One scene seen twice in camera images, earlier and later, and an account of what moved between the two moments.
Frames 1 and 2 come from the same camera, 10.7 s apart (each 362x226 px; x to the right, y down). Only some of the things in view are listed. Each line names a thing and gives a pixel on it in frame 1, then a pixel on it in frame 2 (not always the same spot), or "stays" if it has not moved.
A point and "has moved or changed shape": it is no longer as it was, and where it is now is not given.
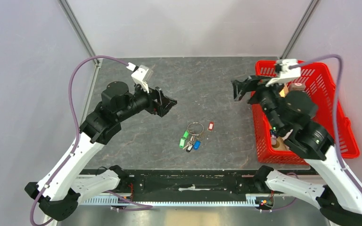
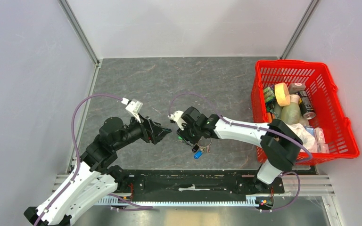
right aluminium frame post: x=300 y=28 stays
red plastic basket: x=316 y=81 stays
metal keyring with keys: x=194 y=129 has moved or changed shape
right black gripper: x=251 y=83 → x=183 y=133
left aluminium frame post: x=80 y=31 stays
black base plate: x=187 y=181 stays
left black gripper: x=164 y=104 → x=152 y=131
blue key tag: x=197 y=144 has moved or changed shape
